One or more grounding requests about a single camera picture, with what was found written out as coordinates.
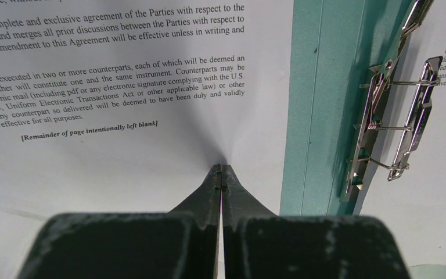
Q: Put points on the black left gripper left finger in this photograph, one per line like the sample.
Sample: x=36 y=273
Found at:
x=182 y=243

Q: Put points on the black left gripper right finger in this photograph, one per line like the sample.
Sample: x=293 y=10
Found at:
x=260 y=244

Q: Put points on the printed white paper sheet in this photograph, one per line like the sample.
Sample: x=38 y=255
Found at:
x=124 y=106

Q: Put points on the white paper sheet stack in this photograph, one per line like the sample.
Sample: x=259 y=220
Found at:
x=413 y=206

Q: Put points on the metal folder clip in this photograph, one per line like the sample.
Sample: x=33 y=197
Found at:
x=392 y=105

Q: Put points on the teal plastic folder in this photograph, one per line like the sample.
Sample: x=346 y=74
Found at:
x=334 y=45

